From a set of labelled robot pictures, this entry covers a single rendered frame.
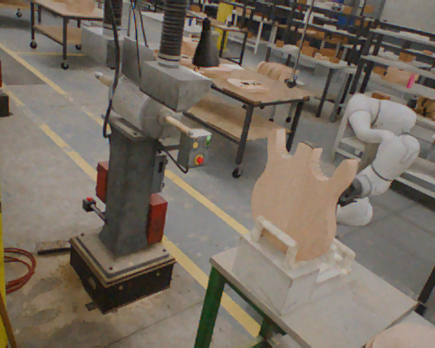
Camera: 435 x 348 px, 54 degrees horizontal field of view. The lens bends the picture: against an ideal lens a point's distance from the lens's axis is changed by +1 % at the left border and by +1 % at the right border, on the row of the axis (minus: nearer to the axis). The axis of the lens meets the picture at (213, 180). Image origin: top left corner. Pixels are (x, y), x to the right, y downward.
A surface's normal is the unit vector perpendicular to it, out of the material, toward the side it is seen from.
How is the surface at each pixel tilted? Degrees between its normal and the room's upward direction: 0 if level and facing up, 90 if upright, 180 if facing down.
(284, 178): 90
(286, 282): 90
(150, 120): 91
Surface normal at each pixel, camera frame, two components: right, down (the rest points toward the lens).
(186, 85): 0.64, 0.45
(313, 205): -0.79, 0.14
